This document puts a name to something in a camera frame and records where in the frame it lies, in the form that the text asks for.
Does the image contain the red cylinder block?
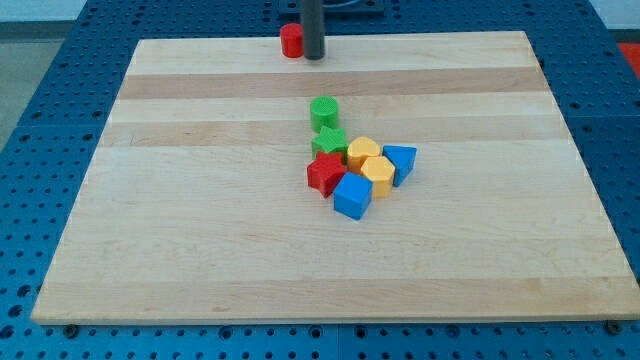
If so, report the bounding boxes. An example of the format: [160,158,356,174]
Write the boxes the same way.
[279,23,304,58]

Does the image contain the red star block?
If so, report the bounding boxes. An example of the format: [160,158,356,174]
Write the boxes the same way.
[306,151,346,198]

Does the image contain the blue cube block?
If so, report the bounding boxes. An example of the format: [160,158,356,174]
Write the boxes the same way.
[333,172,373,220]

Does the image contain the green star block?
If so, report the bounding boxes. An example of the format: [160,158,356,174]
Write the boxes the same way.
[311,126,348,163]

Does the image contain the yellow heart block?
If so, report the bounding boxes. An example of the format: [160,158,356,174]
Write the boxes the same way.
[347,136,381,174]

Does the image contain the yellow hexagon block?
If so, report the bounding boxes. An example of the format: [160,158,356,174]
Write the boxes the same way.
[361,156,395,198]

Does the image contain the green cylinder block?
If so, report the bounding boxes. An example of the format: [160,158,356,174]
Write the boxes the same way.
[309,96,339,133]

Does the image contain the blue triangle block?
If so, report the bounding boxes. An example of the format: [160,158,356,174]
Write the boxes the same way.
[383,145,417,187]

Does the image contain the wooden board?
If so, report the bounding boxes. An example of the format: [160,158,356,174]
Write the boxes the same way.
[32,31,639,325]

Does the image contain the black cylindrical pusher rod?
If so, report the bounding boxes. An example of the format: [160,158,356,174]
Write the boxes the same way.
[300,0,325,61]

